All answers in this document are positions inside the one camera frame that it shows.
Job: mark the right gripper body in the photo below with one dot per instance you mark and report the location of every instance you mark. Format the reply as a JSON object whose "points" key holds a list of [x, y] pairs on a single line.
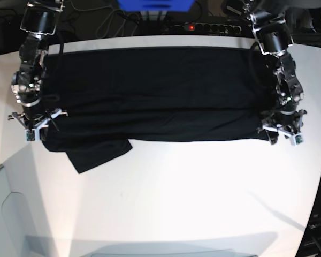
{"points": [[37, 117]]}

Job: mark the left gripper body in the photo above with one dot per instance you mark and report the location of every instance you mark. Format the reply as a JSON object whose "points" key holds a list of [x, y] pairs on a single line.
{"points": [[287, 123]]}

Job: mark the black T-shirt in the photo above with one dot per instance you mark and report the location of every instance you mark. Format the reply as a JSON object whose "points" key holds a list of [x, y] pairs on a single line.
{"points": [[151, 94]]}

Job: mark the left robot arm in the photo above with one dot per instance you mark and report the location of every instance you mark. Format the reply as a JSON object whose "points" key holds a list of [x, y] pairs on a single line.
{"points": [[268, 25]]}

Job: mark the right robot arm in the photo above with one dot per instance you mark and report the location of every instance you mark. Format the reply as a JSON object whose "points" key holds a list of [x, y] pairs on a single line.
{"points": [[39, 22]]}

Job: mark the black power strip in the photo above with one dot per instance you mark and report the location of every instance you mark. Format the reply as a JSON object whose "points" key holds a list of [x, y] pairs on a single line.
{"points": [[207, 29]]}

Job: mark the blue box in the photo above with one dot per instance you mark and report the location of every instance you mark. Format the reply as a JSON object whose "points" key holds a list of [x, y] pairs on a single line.
{"points": [[156, 5]]}

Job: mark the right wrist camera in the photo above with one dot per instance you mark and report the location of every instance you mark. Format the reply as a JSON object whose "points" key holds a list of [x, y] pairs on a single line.
{"points": [[32, 135]]}

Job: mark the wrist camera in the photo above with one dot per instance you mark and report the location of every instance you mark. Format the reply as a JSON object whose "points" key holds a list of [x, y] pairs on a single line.
{"points": [[32, 135], [296, 139]]}

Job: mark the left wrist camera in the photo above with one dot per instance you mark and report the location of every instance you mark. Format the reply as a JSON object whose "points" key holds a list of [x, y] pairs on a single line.
{"points": [[296, 139]]}

